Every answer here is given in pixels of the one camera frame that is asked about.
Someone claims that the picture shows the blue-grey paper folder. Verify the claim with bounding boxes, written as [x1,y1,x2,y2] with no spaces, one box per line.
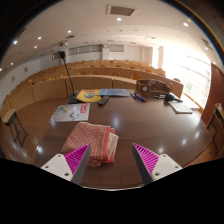
[99,88,131,98]

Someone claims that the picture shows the round ceiling lights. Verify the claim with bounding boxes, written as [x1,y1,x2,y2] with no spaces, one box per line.
[0,16,211,73]

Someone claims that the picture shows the rows of wooden auditorium seats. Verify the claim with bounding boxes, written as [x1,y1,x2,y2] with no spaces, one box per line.
[0,59,185,118]

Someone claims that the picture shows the ceiling air vent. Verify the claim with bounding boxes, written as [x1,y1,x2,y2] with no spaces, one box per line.
[106,4,137,17]

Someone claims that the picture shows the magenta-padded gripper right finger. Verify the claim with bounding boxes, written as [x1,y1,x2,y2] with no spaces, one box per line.
[131,142,184,186]

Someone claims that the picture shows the red checked towel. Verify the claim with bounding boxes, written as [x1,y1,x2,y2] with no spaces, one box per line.
[60,121,120,168]

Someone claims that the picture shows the black remote control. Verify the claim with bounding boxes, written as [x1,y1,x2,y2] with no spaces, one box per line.
[96,96,110,107]

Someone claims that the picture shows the black gooseneck desk microphone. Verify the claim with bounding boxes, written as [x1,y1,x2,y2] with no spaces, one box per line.
[59,50,83,105]

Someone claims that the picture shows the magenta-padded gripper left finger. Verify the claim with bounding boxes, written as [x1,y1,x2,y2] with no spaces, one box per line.
[40,143,92,186]

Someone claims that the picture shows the wooden shelf unit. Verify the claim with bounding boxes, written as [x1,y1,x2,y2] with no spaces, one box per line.
[206,102,224,159]

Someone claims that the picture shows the white notebook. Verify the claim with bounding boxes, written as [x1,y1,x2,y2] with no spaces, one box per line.
[167,101,194,115]

